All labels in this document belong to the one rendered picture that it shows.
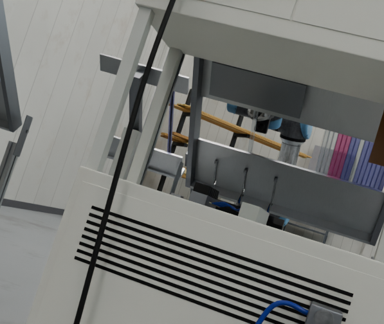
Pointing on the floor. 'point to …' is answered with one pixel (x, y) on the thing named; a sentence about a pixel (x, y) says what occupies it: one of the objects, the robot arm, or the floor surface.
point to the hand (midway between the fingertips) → (255, 119)
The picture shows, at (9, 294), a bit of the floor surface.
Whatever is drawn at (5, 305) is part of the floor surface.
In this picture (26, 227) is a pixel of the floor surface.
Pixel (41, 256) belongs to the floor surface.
